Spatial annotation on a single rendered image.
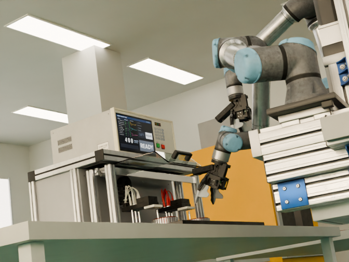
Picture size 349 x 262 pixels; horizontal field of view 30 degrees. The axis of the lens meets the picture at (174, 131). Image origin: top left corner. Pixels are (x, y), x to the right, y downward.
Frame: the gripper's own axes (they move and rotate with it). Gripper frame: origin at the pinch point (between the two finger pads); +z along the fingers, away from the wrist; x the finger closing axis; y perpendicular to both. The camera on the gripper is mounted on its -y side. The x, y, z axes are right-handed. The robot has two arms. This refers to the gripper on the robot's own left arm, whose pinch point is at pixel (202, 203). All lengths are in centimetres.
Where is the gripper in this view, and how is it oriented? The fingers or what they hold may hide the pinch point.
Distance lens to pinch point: 286.8
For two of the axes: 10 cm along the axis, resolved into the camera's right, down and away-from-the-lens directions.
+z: -2.8, 9.6, 0.5
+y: 7.6, 2.5, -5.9
